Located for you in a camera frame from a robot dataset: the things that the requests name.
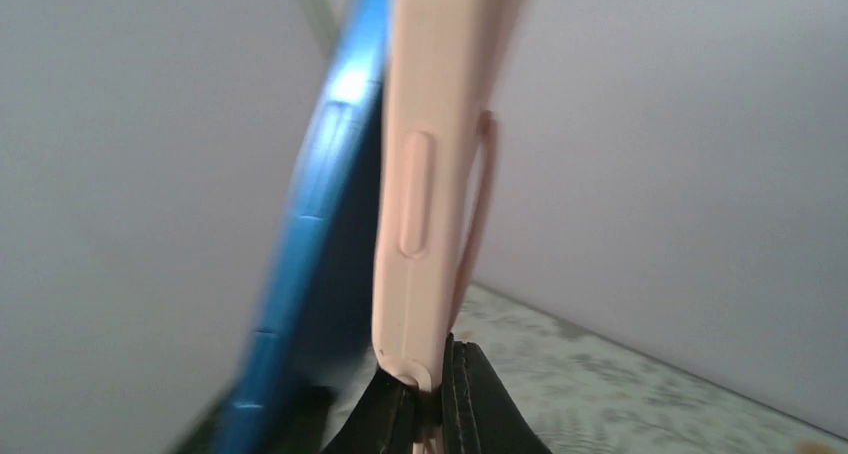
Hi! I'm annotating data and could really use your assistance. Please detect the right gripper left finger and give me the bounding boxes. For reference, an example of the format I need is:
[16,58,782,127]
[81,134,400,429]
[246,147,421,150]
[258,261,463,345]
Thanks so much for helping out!
[321,368,419,454]

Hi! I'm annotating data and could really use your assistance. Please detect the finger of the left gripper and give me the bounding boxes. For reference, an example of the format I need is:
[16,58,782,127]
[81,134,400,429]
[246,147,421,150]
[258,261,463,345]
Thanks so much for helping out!
[168,386,335,453]

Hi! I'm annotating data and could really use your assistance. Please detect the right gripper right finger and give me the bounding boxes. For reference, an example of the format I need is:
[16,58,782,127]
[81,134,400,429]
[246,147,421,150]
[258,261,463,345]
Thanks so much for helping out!
[441,336,551,454]

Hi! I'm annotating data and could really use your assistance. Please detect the phone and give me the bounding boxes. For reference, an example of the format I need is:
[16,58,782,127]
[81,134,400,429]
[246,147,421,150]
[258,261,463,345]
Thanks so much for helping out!
[213,0,390,453]

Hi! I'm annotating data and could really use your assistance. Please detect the pink phone case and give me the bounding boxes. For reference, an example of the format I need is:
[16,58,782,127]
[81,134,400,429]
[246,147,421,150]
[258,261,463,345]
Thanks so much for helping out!
[370,0,538,454]

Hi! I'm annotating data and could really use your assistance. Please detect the floral patterned table mat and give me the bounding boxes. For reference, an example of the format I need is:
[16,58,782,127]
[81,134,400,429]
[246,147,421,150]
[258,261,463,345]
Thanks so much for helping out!
[331,281,848,454]

